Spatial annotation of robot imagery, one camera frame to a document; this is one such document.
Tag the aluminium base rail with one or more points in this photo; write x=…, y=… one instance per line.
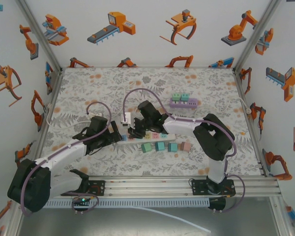
x=150, y=188

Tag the white power strip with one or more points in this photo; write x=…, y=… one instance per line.
x=170, y=137

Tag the green plug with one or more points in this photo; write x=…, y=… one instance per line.
x=176, y=96
x=146, y=148

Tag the black controller board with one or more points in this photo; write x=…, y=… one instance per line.
x=217, y=205
x=82, y=201

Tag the pink plug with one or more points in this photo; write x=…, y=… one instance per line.
x=186, y=146

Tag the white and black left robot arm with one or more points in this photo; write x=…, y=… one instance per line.
x=64, y=155

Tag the purple power strip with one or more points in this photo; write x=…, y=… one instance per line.
x=186, y=104

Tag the floral table cover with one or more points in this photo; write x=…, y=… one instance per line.
x=100, y=81

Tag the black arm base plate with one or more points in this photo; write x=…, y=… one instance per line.
x=98, y=190
x=199, y=189

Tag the aluminium side rail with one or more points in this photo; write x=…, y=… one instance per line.
x=54, y=93
x=242, y=98

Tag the white plastic tube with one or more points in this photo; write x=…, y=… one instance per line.
x=177, y=218

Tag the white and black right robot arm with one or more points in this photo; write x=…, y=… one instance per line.
x=211, y=137

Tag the teal plug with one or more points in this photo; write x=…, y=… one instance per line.
x=173, y=147
x=185, y=97
x=160, y=146

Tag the aluminium frame post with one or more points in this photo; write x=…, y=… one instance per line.
x=39, y=37
x=256, y=37

